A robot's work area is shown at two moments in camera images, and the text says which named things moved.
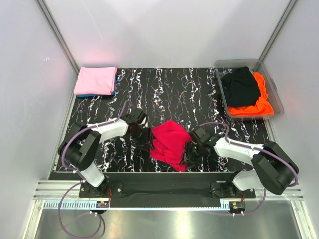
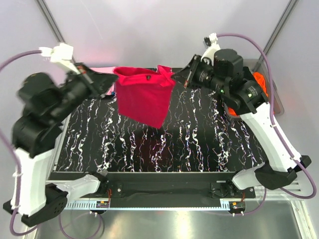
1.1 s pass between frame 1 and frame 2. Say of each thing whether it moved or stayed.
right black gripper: moved
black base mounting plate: stayed
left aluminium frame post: stayed
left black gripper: moved
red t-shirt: moved
